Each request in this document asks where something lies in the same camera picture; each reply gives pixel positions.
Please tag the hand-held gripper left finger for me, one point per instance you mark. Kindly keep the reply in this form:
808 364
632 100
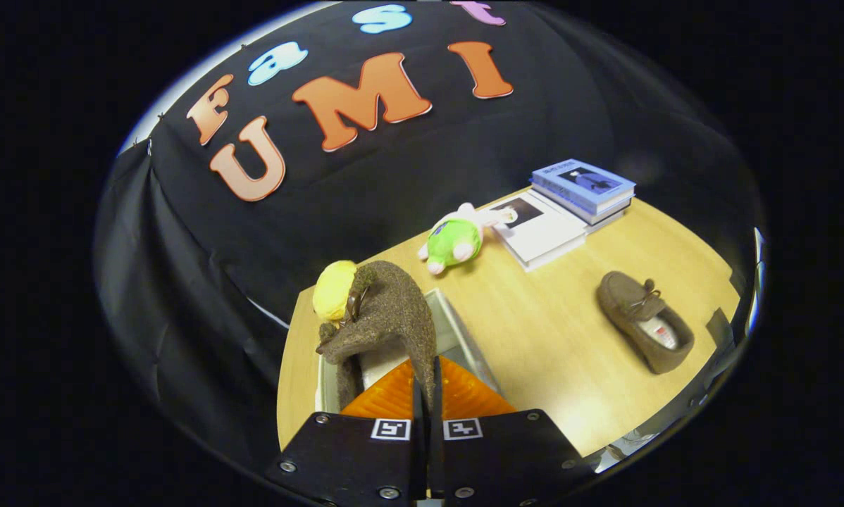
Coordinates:
351 458

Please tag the grey fabric storage box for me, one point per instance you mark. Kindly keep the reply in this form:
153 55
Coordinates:
457 338

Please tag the white cover book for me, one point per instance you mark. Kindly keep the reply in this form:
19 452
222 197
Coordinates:
545 236

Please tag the dark blue spine book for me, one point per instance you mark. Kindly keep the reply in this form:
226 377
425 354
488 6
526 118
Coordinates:
594 211

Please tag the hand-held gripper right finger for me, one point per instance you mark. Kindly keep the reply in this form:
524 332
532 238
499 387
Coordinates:
506 451

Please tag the yellow plush toy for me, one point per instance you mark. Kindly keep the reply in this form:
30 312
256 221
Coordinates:
332 289

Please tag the blue cover book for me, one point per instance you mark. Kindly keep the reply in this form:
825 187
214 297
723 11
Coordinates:
584 179

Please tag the green plush toy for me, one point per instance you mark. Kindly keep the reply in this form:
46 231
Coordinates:
454 239

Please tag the brown fuzzy shoe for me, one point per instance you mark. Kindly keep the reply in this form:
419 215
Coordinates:
394 310
637 313

